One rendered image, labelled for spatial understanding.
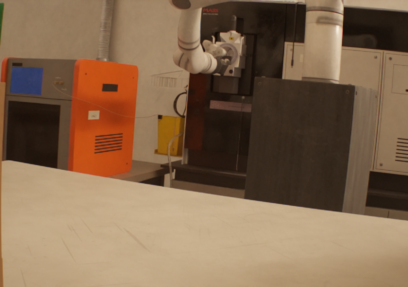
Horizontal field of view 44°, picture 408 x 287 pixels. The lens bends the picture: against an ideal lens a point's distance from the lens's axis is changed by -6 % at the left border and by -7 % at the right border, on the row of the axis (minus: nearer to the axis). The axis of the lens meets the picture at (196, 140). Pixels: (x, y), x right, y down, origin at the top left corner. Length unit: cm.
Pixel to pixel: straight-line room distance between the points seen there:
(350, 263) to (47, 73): 150
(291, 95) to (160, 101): 243
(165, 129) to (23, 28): 220
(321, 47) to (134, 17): 256
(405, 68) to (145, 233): 163
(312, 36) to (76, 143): 91
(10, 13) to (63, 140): 264
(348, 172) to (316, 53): 29
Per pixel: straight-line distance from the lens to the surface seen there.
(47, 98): 190
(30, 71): 195
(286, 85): 121
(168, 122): 232
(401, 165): 211
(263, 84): 123
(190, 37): 164
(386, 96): 209
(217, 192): 217
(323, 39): 127
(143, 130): 364
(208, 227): 65
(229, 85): 214
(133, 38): 370
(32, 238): 56
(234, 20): 216
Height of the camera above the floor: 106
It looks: 6 degrees down
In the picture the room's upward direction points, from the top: 5 degrees clockwise
